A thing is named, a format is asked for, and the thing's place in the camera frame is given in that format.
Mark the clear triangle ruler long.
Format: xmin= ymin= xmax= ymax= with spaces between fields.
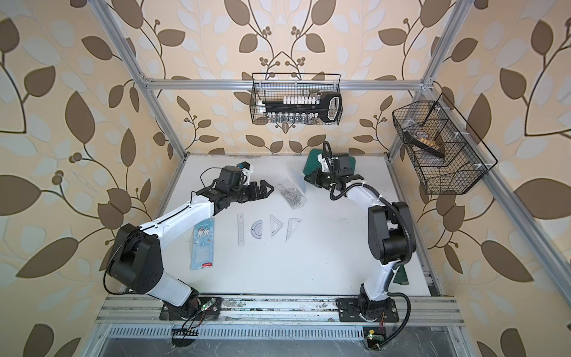
xmin=285 ymin=218 xmax=303 ymax=242

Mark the aluminium frame post back left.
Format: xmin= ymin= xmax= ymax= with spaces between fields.
xmin=88 ymin=0 xmax=187 ymax=161

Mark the black socket bit holder set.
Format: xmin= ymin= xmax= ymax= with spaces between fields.
xmin=257 ymin=92 xmax=343 ymax=125

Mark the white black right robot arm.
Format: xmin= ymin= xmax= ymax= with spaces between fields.
xmin=303 ymin=150 xmax=416 ymax=321

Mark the clear protractor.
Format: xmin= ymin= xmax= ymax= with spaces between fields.
xmin=251 ymin=220 xmax=263 ymax=239

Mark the aluminium frame rail right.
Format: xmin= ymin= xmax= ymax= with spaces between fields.
xmin=423 ymin=84 xmax=571 ymax=306

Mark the clear triangle ruler small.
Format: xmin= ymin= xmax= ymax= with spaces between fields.
xmin=270 ymin=215 xmax=284 ymax=237

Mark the dark tool in right basket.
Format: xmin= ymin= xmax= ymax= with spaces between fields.
xmin=407 ymin=132 xmax=445 ymax=159

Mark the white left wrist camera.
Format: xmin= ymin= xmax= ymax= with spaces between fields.
xmin=236 ymin=162 xmax=253 ymax=180

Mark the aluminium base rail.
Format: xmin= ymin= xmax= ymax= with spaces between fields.
xmin=95 ymin=295 xmax=465 ymax=327

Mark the black wire basket wall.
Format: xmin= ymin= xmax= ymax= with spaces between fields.
xmin=392 ymin=94 xmax=498 ymax=195
xmin=249 ymin=71 xmax=343 ymax=126

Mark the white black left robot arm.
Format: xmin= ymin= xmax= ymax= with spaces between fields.
xmin=104 ymin=162 xmax=274 ymax=307

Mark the aluminium frame bar back top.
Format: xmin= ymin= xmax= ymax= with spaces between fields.
xmin=143 ymin=79 xmax=425 ymax=91

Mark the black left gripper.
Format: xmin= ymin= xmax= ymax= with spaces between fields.
xmin=226 ymin=179 xmax=273 ymax=203

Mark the blue ruler set pouch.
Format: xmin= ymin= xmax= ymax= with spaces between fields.
xmin=190 ymin=218 xmax=215 ymax=271

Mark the green plastic tool case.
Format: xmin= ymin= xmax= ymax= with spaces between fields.
xmin=303 ymin=149 xmax=356 ymax=176

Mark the green pipe wrench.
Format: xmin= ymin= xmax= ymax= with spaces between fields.
xmin=392 ymin=266 xmax=410 ymax=286

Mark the aluminium frame post back right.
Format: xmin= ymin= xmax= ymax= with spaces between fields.
xmin=387 ymin=0 xmax=474 ymax=160

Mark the clear straight ruler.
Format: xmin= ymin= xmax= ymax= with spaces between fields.
xmin=237 ymin=214 xmax=245 ymax=247

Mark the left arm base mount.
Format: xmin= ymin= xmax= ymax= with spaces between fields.
xmin=159 ymin=292 xmax=223 ymax=321

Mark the black wire basket back wall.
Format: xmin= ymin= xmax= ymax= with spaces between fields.
xmin=249 ymin=71 xmax=343 ymax=126

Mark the aluminium frame post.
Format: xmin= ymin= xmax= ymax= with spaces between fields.
xmin=387 ymin=0 xmax=474 ymax=160
xmin=88 ymin=0 xmax=187 ymax=161

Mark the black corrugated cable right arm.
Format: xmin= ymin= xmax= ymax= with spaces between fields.
xmin=322 ymin=140 xmax=412 ymax=349

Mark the black wire basket right wall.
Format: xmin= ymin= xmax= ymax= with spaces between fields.
xmin=392 ymin=94 xmax=498 ymax=195

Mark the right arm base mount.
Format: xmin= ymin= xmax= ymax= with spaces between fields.
xmin=335 ymin=296 xmax=399 ymax=323

